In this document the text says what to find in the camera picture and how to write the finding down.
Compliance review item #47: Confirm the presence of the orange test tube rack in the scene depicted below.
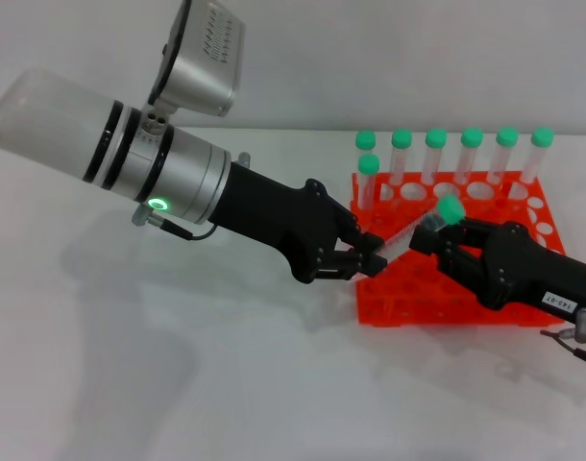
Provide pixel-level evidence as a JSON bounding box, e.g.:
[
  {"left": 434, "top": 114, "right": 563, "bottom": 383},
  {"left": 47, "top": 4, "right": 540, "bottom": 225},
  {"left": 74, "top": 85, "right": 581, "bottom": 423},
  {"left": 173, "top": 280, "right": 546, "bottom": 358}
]
[{"left": 349, "top": 170, "right": 568, "bottom": 328}]

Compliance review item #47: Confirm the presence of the green capped clear test tube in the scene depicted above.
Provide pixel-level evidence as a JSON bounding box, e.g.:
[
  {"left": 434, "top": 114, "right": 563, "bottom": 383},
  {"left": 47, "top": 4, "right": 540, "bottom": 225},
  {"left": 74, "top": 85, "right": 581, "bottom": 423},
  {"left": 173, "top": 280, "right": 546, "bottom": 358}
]
[
  {"left": 454, "top": 127, "right": 484, "bottom": 186},
  {"left": 519, "top": 127, "right": 555, "bottom": 185},
  {"left": 421, "top": 127, "right": 449, "bottom": 186},
  {"left": 388, "top": 128, "right": 414, "bottom": 193},
  {"left": 381, "top": 195, "right": 468, "bottom": 264},
  {"left": 357, "top": 154, "right": 381, "bottom": 213},
  {"left": 354, "top": 130, "right": 378, "bottom": 203},
  {"left": 487, "top": 126, "right": 520, "bottom": 186}
]

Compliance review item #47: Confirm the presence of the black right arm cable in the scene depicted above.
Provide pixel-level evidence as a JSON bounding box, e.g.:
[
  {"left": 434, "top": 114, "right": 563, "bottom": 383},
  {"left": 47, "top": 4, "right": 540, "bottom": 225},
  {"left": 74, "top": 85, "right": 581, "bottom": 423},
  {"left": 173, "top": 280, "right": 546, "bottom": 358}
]
[{"left": 540, "top": 309, "right": 586, "bottom": 371}]

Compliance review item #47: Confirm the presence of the left wrist camera housing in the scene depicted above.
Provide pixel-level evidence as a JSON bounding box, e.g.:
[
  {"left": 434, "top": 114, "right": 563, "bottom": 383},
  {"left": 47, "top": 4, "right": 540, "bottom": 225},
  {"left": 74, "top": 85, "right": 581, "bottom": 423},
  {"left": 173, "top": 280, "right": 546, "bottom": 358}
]
[{"left": 146, "top": 0, "right": 247, "bottom": 119}]

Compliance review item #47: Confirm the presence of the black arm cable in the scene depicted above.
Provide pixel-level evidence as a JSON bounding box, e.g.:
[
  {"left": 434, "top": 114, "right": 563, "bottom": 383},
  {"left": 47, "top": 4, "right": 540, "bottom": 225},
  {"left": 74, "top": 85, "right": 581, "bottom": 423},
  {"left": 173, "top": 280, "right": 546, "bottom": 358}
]
[
  {"left": 540, "top": 309, "right": 586, "bottom": 371},
  {"left": 132, "top": 210, "right": 218, "bottom": 242}
]

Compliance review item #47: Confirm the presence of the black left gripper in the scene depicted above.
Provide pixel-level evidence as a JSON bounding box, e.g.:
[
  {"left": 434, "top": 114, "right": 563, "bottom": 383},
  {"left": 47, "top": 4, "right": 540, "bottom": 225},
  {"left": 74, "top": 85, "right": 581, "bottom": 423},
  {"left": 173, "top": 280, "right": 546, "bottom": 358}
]
[{"left": 211, "top": 160, "right": 388, "bottom": 285}]

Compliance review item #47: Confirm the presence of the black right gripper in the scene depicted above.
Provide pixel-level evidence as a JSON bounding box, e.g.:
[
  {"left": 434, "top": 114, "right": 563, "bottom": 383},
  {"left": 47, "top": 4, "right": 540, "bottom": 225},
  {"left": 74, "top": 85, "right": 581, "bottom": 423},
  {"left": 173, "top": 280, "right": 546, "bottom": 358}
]
[{"left": 408, "top": 217, "right": 586, "bottom": 333}]

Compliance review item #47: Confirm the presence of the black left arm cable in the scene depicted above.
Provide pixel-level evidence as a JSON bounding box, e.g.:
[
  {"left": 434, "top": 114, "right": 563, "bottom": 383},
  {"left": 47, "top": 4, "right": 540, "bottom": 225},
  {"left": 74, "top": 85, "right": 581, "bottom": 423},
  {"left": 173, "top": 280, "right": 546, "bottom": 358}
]
[{"left": 132, "top": 210, "right": 218, "bottom": 242}]

